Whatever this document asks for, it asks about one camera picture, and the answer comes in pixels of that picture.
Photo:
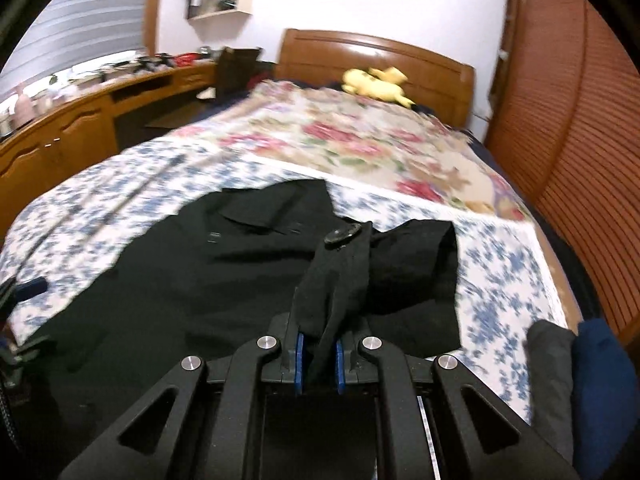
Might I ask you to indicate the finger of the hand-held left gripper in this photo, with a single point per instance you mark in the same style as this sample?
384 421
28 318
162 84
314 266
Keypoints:
30 288

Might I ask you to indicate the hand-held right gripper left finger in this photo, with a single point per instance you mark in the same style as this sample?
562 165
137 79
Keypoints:
299 360

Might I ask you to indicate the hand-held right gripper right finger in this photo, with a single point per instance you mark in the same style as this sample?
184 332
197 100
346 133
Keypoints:
341 365

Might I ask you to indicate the black button coat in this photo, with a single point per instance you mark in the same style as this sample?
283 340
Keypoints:
200 280

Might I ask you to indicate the folded grey clothes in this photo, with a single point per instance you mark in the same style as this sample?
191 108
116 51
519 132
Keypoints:
550 375

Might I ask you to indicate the folded navy clothes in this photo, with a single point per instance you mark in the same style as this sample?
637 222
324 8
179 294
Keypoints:
600 400

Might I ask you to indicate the wooden desk with cabinets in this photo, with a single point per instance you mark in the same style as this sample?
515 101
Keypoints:
65 140

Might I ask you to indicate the pink container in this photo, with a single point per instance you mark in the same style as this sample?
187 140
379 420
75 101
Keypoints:
25 107

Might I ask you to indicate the blue floral white quilt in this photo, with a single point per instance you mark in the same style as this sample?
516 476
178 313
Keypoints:
500 270

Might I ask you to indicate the red floral beige blanket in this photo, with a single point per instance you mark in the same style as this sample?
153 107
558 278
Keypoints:
350 135

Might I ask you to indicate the grey striped window blind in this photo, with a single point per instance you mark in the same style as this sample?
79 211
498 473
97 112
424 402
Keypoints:
75 25

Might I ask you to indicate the red basket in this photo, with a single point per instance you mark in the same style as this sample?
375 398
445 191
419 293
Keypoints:
186 59

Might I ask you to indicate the yellow plush toy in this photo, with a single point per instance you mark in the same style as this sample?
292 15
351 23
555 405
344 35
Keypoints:
375 85

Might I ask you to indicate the dark wooden chair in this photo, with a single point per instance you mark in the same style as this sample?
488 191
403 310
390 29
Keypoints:
235 72

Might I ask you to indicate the wooden bed headboard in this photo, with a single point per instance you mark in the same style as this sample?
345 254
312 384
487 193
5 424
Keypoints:
425 75

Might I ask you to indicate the wooden louvered wardrobe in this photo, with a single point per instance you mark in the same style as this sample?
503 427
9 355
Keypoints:
575 110

